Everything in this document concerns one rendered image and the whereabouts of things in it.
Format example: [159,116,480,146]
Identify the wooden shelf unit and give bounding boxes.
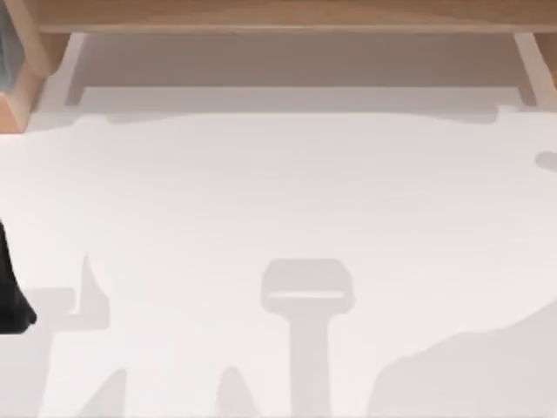
[0,0,557,134]

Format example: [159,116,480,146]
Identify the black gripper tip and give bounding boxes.
[0,221,38,336]

